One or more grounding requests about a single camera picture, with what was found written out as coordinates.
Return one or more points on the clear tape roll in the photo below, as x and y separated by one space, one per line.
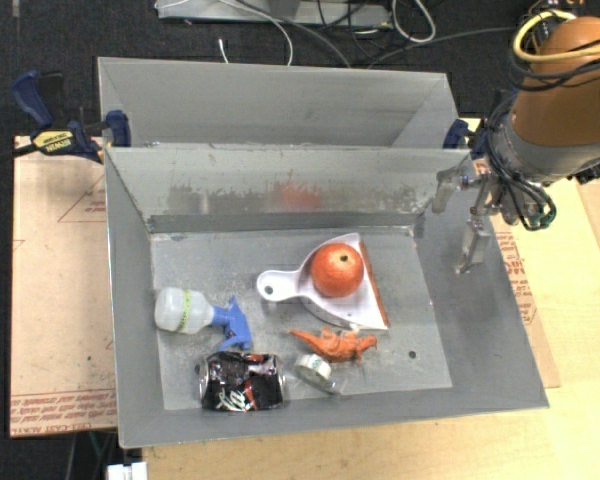
314 368

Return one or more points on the white plastic dustpan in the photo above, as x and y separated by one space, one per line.
365 308

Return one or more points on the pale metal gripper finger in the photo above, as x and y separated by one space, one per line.
475 248
443 190

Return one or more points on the brown cardboard board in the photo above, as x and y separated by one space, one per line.
60 288

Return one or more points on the orange toy dinosaur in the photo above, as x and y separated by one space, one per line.
337 345

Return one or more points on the orange fruit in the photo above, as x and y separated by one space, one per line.
337 270

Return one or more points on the grey metal bin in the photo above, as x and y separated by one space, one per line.
220 198

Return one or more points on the white spray bottle blue head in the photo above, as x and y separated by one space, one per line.
185 310

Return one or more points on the crushed black drink can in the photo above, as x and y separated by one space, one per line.
242 383

